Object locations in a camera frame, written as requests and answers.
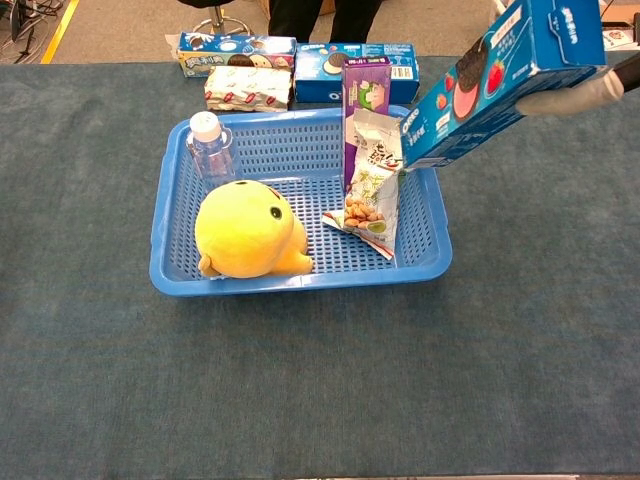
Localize white red-print wrapped package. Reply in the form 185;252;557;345
203;65;294;113

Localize white red-print cardboard box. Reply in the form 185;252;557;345
602;27;640;51

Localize clear plastic water bottle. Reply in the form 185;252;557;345
185;111;237;194

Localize large blue Oreo box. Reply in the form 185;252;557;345
293;42;420;105

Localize tall purple carton box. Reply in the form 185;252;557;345
341;55;392;191

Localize person in black trousers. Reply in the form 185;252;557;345
267;0;384;45

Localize blue strawberry Oreo box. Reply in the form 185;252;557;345
401;0;609;172

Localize cartoon face Oreo box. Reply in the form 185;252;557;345
177;32;298;79

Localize black floor cables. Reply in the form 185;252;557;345
0;0;66;64

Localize yellow plush toy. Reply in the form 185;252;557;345
193;179;315;280

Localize chrome stool base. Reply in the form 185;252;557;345
192;0;251;36

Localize white peanut snack bag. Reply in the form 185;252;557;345
322;108;407;261

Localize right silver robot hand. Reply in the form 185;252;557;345
516;52;640;117

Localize blue perforated plastic basket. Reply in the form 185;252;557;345
148;104;454;299

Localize teal table cloth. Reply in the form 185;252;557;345
0;54;640;480

